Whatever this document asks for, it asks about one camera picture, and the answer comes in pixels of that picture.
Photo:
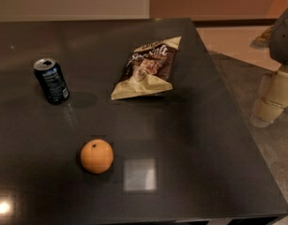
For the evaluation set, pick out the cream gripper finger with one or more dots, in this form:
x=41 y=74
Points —
x=272 y=98

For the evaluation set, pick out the blue pepsi can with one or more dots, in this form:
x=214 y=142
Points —
x=51 y=80

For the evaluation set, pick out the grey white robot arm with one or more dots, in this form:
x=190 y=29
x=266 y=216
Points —
x=278 y=40

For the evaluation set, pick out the brown and cream chip bag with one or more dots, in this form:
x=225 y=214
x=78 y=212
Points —
x=148 y=70

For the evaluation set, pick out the orange fruit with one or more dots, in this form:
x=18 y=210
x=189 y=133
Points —
x=97 y=156

